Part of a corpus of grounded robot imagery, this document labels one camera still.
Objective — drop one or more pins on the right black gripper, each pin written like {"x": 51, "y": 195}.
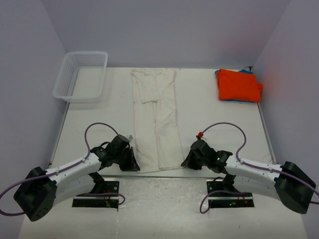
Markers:
{"x": 189, "y": 163}

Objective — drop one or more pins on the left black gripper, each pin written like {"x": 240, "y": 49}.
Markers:
{"x": 131, "y": 165}

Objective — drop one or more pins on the white t shirt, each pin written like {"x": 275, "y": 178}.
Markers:
{"x": 155, "y": 119}

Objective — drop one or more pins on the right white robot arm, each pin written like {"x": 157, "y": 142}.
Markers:
{"x": 287, "y": 183}

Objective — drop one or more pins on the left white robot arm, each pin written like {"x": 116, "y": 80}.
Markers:
{"x": 43, "y": 189}

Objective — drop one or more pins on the folded orange t shirt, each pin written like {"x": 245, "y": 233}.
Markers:
{"x": 235, "y": 86}

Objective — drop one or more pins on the white plastic basket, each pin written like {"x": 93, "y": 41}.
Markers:
{"x": 81, "y": 77}

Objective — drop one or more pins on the folded blue t shirt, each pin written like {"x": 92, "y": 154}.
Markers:
{"x": 245, "y": 71}

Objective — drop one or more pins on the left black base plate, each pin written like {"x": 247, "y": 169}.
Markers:
{"x": 99, "y": 202}

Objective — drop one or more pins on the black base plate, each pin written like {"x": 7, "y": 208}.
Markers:
{"x": 221, "y": 199}
{"x": 99, "y": 202}

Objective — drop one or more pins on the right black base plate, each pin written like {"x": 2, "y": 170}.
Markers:
{"x": 221, "y": 199}

